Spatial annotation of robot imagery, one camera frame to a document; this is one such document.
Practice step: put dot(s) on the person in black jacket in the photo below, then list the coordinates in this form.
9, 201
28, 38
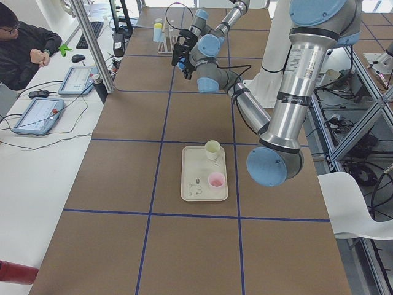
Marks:
25, 49

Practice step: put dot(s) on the red bottle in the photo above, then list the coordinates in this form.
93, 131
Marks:
17, 273

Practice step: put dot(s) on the black box with label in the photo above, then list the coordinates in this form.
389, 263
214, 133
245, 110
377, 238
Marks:
118, 45

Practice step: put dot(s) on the black computer mouse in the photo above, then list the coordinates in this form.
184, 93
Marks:
77, 58

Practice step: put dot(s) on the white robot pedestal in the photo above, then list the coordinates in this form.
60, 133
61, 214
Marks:
265, 85

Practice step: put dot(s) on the teach pendant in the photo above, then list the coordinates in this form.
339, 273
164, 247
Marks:
77, 80
40, 116

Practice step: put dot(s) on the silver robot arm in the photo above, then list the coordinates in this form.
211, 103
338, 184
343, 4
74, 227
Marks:
199, 35
300, 35

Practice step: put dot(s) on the white plastic cup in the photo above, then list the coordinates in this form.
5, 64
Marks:
213, 149

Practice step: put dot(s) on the pink plastic cup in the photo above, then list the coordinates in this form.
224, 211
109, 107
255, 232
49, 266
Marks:
216, 180

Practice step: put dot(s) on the cream plastic tray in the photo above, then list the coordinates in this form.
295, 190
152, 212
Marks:
196, 168

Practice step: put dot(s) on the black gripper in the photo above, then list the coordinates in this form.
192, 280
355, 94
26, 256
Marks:
188, 62
191, 41

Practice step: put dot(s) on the near teach pendant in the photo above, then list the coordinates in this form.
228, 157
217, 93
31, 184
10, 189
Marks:
40, 116

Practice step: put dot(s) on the aluminium frame post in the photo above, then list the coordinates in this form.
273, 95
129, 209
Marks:
93, 45

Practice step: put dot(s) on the white wire cup rack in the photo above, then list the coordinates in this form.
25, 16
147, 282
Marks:
169, 37

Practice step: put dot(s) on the black thermos bottle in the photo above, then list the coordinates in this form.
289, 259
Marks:
99, 87

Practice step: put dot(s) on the far teach pendant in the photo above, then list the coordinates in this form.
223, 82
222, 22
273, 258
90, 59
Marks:
77, 80

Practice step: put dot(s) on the white plastic chair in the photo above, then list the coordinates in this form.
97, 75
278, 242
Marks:
348, 213

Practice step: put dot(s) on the light blue cup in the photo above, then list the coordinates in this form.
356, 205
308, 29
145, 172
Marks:
157, 33

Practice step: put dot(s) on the black power adapter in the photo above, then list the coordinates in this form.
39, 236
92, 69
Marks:
39, 94

